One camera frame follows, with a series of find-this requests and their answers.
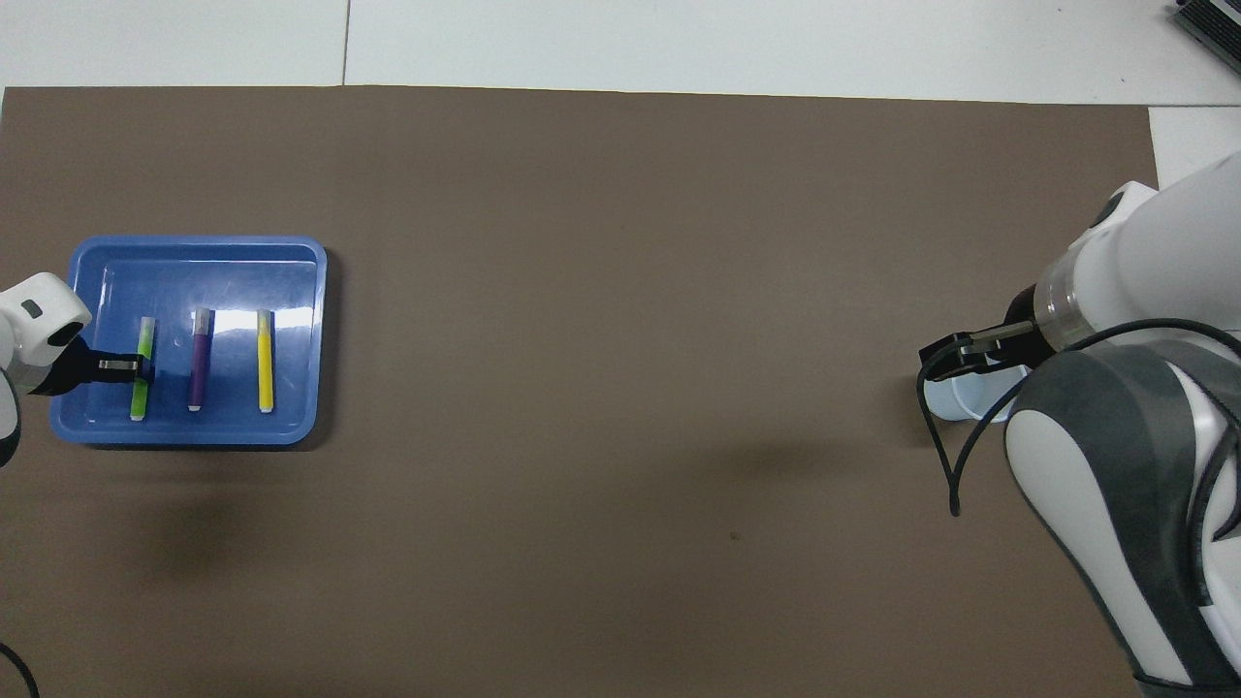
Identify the brown table mat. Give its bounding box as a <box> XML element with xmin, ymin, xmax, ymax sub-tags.
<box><xmin>0</xmin><ymin>85</ymin><xmax>1164</xmax><ymax>698</ymax></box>

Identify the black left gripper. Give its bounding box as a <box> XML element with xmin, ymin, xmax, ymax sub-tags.
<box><xmin>44</xmin><ymin>335</ymin><xmax>157</xmax><ymax>398</ymax></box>

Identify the translucent plastic pen cup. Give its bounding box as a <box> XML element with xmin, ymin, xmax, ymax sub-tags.
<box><xmin>922</xmin><ymin>363</ymin><xmax>1032</xmax><ymax>423</ymax></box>

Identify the grey ribbed device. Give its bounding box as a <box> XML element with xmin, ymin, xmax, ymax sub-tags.
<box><xmin>1170</xmin><ymin>0</ymin><xmax>1241</xmax><ymax>61</ymax></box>

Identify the purple marker pen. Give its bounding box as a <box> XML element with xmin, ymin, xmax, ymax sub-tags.
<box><xmin>188</xmin><ymin>308</ymin><xmax>215</xmax><ymax>413</ymax></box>

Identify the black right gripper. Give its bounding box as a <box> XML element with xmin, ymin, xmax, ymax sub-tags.
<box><xmin>918</xmin><ymin>287</ymin><xmax>1046</xmax><ymax>380</ymax></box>

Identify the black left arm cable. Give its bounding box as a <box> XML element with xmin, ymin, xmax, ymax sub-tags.
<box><xmin>0</xmin><ymin>642</ymin><xmax>42</xmax><ymax>698</ymax></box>

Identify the green marker pen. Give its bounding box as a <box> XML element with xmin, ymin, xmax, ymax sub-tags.
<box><xmin>130</xmin><ymin>317</ymin><xmax>157</xmax><ymax>423</ymax></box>

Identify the yellow marker pen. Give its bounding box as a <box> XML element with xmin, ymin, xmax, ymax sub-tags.
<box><xmin>256</xmin><ymin>309</ymin><xmax>276</xmax><ymax>415</ymax></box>

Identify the blue plastic tray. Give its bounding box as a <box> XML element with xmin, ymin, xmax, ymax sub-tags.
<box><xmin>48</xmin><ymin>236</ymin><xmax>329</xmax><ymax>447</ymax></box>

